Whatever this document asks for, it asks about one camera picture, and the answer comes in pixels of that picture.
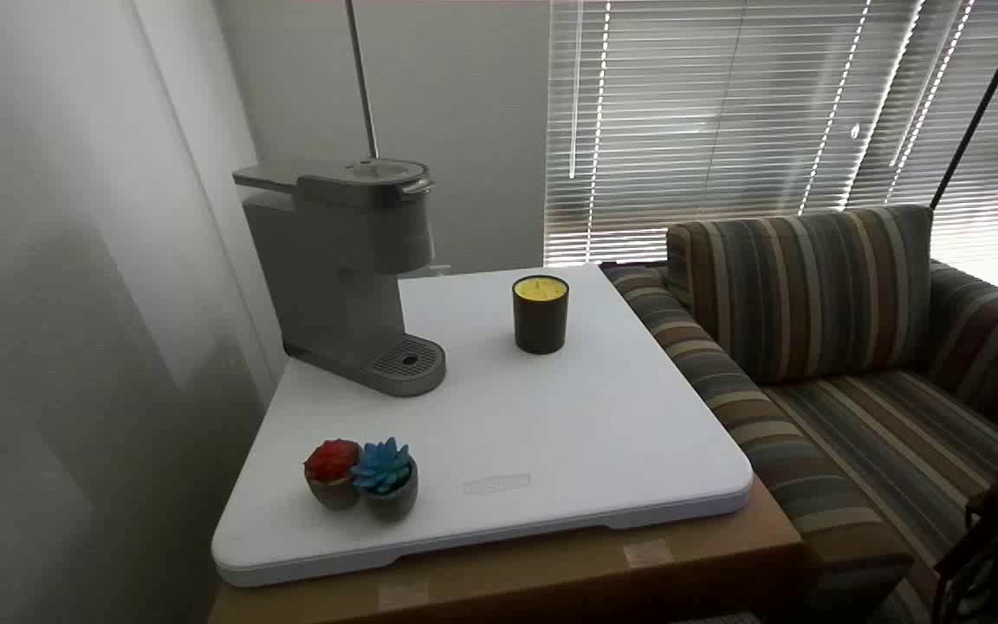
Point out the grey coffee maker lid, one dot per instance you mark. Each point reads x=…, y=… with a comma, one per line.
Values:
x=361, y=182

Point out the grey coffee maker body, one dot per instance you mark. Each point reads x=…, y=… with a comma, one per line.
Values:
x=332, y=285

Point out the dark yellow candle jar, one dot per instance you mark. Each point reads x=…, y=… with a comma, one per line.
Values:
x=538, y=313

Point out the white table board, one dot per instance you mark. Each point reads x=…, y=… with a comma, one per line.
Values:
x=592, y=433

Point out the red succulent in pot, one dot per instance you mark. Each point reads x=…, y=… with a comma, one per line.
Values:
x=330, y=471

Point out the white window blinds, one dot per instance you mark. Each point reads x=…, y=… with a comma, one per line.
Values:
x=718, y=108

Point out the brown cardboard box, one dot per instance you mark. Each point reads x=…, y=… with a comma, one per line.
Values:
x=751, y=560

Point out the striped sofa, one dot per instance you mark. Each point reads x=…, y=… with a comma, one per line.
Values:
x=858, y=374

